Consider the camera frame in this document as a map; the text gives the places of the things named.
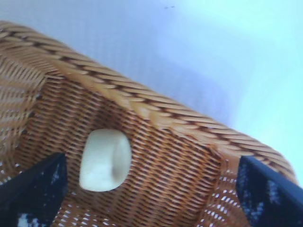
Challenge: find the pale yellow egg yolk pastry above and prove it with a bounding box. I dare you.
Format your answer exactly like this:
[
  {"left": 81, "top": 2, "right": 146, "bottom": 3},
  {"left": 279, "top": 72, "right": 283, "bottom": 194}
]
[{"left": 79, "top": 129, "right": 132, "bottom": 192}]

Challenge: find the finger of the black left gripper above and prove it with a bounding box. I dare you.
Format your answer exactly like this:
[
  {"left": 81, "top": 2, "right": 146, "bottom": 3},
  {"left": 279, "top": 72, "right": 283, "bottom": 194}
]
[
  {"left": 0, "top": 152, "right": 69, "bottom": 227},
  {"left": 236, "top": 155, "right": 303, "bottom": 227}
]

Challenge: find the brown woven wicker basket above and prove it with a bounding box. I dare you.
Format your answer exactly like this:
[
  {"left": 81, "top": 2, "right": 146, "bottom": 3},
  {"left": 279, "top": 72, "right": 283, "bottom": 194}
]
[{"left": 0, "top": 20, "right": 298, "bottom": 227}]

